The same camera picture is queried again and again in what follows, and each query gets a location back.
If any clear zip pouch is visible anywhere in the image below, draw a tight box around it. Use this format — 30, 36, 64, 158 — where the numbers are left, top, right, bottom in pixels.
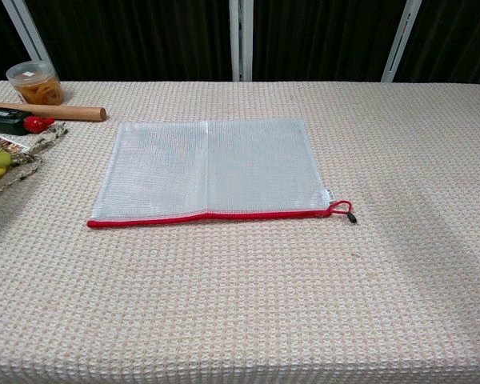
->
86, 119, 333, 231

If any red cord with black tip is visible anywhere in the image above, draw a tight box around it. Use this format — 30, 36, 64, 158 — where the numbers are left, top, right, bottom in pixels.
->
314, 198, 358, 225

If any beige waffle tablecloth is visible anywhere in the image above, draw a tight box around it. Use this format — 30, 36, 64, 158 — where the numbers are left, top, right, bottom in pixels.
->
0, 81, 480, 384

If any wooden rolling pin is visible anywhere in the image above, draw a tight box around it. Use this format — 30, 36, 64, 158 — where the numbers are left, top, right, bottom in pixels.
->
0, 102, 108, 122

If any clear jar of rubber bands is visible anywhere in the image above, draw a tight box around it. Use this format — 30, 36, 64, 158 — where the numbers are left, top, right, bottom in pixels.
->
6, 60, 64, 106

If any printed photo card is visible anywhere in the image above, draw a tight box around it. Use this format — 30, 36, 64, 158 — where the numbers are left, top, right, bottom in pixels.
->
0, 137, 29, 156

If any black handheld device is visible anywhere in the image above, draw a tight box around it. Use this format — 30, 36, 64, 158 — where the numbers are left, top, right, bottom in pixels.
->
0, 108, 34, 137

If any white metal frame post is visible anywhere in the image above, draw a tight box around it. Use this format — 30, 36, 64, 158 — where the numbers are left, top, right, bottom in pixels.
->
381, 0, 423, 84
229, 0, 255, 83
2, 0, 51, 66

